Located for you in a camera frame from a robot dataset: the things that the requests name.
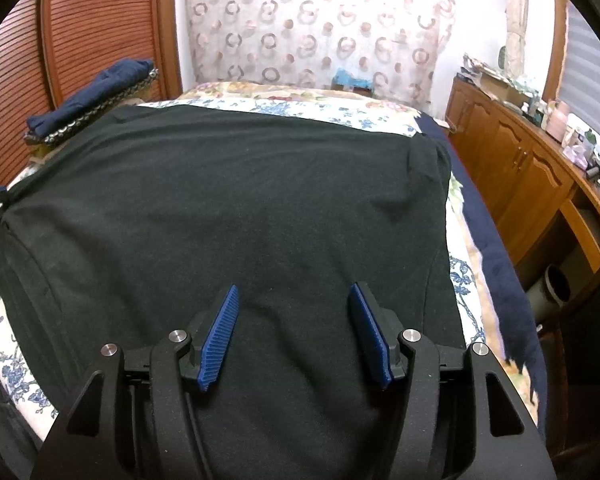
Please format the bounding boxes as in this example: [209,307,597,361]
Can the grey patterned cloth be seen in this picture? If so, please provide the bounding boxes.
[24,69,159,147]

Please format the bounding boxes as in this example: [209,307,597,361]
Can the beige hanging bag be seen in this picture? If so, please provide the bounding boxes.
[504,0,528,73]

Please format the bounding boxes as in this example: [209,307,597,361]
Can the circle patterned curtain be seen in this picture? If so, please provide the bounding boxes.
[182,0,461,116]

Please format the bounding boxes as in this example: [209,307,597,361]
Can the dark cloth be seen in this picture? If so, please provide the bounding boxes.
[0,352,48,480]

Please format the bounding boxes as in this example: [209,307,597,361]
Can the wooden louvered door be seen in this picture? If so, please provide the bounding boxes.
[0,0,183,126]

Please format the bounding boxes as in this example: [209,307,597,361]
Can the folded navy cloth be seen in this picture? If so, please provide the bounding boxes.
[26,58,154,137]

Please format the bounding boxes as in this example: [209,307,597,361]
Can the blue plastic bag box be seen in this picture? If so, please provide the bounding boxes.
[331,69,375,95]

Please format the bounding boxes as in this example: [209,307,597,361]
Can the grey cylindrical bin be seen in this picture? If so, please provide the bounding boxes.
[524,265,572,323]

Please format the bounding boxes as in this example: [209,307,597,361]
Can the black printed t-shirt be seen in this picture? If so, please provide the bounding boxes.
[0,105,463,480]

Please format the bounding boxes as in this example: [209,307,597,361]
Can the wooden cabinet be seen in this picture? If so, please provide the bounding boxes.
[447,77,600,271]

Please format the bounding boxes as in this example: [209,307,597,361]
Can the cardboard box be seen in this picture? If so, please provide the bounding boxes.
[480,72,528,106]

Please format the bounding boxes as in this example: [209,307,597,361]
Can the navy bed sheet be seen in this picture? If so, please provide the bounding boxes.
[417,112,548,411]

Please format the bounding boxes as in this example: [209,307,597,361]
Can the floral bed blanket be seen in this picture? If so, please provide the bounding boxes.
[0,81,536,426]

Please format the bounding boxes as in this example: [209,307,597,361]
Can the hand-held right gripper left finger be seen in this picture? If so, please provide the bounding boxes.
[30,284,242,480]

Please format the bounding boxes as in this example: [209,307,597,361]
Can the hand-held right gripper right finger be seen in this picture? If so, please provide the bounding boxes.
[347,282,558,480]

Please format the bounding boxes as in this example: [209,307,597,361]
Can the pink container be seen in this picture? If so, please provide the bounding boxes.
[546,100,570,139]

